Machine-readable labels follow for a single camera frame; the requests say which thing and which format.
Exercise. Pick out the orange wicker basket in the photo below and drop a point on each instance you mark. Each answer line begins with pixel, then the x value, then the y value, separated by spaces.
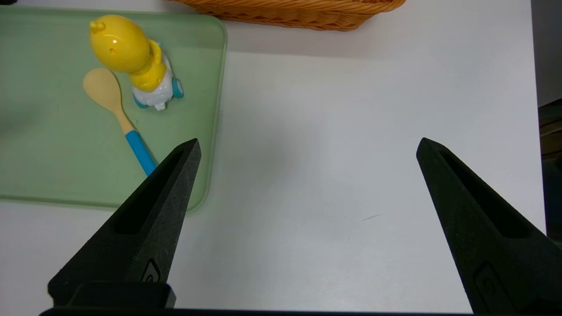
pixel 307 15

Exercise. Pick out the light green plastic tray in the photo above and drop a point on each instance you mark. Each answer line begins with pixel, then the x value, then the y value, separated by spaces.
pixel 52 153

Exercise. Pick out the yellow duck toy car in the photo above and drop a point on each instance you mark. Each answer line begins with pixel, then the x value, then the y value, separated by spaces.
pixel 118 44

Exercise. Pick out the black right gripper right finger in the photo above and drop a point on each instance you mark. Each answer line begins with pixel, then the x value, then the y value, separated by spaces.
pixel 496 245

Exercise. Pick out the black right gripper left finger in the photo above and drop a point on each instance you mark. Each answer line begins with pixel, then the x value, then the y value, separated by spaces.
pixel 145 228

